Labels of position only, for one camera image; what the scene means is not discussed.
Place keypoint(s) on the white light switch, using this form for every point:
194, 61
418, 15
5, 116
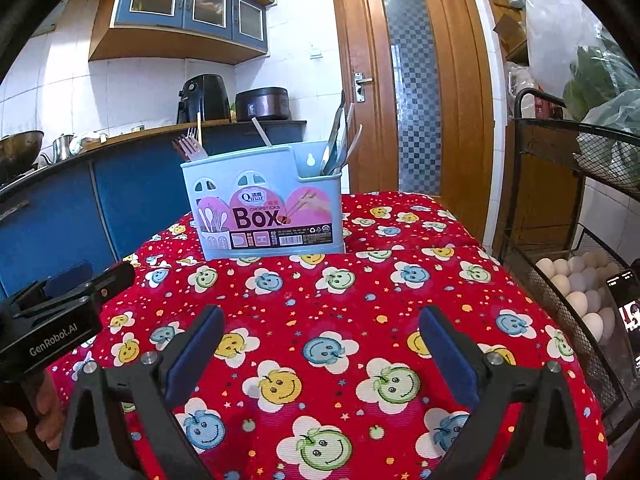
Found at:
315, 52

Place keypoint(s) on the black smartphone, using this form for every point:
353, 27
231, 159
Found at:
625, 320

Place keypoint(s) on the cardboard box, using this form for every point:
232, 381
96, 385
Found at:
510, 35

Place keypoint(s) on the wooden door with glass panel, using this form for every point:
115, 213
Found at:
360, 20

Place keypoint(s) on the red packets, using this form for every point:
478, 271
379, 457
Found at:
547, 109

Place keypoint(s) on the blue kitchen base cabinet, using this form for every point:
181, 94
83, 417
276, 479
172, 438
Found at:
140, 200

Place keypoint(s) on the white chopstick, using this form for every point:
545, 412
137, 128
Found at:
261, 132

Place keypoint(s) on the wooden chopstick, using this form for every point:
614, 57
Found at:
199, 127

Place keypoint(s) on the pile of eggs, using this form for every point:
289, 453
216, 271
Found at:
575, 290

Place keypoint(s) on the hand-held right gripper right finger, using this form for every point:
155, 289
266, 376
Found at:
450, 360

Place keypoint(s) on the blue wooden wall cabinet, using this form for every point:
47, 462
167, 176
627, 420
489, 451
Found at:
150, 45

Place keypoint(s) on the steel wok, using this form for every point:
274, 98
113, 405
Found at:
17, 152

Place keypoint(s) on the beige plastic fork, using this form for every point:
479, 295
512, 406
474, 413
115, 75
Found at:
192, 151

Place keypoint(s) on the steel kettle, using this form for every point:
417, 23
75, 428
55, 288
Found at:
62, 149

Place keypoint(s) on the black metal rack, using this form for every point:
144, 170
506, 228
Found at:
540, 160

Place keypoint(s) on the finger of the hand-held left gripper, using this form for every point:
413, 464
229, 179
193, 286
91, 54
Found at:
67, 279
115, 280

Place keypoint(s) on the white plastic bag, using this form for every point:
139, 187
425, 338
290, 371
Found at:
555, 25

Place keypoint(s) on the red smiley flower tablecloth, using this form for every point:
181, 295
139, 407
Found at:
325, 300

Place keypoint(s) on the bag of green vegetables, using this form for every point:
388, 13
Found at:
610, 105

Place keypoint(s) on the light blue utensil box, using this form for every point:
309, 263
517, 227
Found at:
220, 195

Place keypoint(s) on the dark rice cooker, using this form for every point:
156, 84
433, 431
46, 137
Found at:
262, 105

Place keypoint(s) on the person's left hand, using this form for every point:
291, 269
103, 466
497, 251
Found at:
47, 405

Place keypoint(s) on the black air fryer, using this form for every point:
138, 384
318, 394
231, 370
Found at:
202, 100

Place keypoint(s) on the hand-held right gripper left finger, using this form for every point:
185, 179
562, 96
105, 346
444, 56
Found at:
195, 355

